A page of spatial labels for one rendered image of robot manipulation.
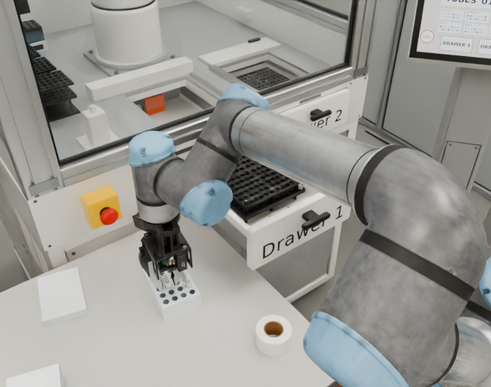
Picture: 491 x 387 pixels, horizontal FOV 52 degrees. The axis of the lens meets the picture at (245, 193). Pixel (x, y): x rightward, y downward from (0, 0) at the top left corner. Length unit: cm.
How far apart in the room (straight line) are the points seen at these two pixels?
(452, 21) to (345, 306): 138
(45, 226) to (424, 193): 88
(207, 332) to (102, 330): 21
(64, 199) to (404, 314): 85
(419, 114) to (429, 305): 251
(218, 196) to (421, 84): 223
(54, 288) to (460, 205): 88
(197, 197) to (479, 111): 135
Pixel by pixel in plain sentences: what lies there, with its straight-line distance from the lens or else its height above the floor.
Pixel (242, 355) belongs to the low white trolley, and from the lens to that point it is 102.
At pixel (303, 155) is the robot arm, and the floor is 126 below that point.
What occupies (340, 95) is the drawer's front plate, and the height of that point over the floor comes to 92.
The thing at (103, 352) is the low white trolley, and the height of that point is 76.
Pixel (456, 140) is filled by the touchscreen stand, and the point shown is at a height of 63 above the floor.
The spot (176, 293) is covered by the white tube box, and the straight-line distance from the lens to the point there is 107.
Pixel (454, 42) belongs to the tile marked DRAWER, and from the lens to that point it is 175.
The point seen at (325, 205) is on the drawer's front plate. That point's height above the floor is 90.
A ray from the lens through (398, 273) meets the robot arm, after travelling 47.
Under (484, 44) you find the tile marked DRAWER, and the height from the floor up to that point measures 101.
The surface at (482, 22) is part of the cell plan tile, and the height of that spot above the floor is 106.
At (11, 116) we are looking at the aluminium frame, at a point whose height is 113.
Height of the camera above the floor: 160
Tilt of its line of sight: 38 degrees down
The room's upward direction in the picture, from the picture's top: straight up
